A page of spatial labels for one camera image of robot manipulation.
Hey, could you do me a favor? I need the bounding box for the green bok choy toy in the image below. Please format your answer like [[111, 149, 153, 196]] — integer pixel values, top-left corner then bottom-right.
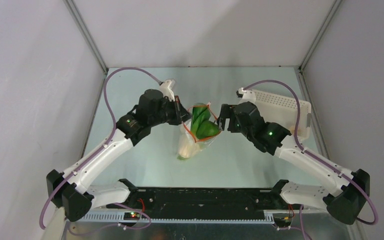
[[190, 105, 211, 139]]

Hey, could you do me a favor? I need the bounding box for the white cauliflower toy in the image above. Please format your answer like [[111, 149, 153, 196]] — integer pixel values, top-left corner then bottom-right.
[[177, 135, 202, 160]]

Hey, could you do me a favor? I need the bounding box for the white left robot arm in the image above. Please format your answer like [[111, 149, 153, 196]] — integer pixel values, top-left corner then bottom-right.
[[46, 89, 192, 222]]

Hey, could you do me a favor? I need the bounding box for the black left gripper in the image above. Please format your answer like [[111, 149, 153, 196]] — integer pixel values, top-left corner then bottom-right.
[[148, 95, 193, 127]]

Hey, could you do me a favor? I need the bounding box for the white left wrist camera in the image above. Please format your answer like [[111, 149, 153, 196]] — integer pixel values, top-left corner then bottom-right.
[[158, 78, 176, 102]]

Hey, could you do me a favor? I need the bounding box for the clear zip bag orange zipper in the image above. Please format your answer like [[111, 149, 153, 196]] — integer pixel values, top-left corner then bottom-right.
[[177, 102, 221, 160]]

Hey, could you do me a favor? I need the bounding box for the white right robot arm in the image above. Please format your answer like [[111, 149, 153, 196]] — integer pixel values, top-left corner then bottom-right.
[[217, 101, 370, 225]]

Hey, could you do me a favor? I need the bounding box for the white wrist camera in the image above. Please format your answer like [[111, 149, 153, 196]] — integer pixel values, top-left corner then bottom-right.
[[236, 87, 257, 105], [158, 78, 176, 102]]

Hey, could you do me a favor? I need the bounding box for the green pepper toy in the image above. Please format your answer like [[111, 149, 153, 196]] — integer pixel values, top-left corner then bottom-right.
[[196, 120, 219, 140]]

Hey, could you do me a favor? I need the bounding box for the white perforated plastic basket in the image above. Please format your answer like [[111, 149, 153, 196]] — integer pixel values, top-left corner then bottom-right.
[[248, 89, 312, 141]]

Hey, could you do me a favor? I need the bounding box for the small beige food piece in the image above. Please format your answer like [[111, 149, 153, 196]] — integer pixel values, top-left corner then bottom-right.
[[289, 125, 300, 132]]

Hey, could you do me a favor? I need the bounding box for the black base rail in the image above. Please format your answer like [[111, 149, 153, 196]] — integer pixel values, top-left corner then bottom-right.
[[121, 187, 289, 220]]

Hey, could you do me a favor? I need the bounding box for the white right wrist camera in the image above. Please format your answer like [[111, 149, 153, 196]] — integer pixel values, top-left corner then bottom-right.
[[236, 87, 257, 105]]

